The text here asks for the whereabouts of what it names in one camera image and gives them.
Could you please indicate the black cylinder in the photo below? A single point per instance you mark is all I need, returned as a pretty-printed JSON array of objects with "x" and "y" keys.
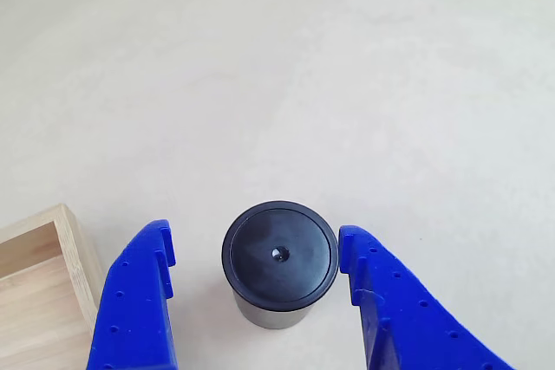
[{"x": 279, "y": 257}]

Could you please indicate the wooden box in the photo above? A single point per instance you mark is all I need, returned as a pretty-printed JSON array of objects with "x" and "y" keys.
[{"x": 39, "y": 292}]

